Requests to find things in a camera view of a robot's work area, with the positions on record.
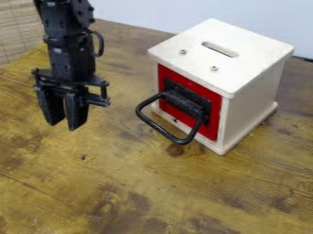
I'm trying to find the red drawer front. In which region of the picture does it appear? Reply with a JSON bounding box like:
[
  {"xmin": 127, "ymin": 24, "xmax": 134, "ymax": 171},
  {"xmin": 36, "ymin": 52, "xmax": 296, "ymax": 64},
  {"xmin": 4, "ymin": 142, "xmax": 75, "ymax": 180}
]
[{"xmin": 158, "ymin": 65, "xmax": 222, "ymax": 141}]

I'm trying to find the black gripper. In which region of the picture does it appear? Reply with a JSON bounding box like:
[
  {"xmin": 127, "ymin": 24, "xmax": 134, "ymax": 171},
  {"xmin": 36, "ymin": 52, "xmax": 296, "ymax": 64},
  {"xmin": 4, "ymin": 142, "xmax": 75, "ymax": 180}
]
[{"xmin": 32, "ymin": 40, "xmax": 110, "ymax": 131}]

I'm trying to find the white wooden drawer box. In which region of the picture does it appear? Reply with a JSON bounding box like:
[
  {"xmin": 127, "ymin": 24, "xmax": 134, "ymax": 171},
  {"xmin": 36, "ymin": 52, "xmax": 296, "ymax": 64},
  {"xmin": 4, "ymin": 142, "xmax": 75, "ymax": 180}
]
[{"xmin": 148, "ymin": 18, "xmax": 293, "ymax": 154}]

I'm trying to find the black metal drawer handle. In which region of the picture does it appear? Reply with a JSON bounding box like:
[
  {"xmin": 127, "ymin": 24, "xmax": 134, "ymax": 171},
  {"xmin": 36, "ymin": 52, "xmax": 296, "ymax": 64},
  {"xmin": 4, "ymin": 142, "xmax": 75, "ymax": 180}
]
[{"xmin": 135, "ymin": 78, "xmax": 213, "ymax": 145}]

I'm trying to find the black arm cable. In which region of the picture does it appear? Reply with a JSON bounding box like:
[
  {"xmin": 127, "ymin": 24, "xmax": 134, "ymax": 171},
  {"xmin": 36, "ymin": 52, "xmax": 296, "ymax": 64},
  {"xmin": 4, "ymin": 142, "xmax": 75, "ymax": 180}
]
[{"xmin": 84, "ymin": 28, "xmax": 107, "ymax": 59}]

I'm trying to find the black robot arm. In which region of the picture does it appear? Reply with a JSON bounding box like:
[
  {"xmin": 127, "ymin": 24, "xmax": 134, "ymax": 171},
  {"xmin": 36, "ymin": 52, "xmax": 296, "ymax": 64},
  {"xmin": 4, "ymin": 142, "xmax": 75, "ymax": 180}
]
[{"xmin": 32, "ymin": 0, "xmax": 110, "ymax": 131}]

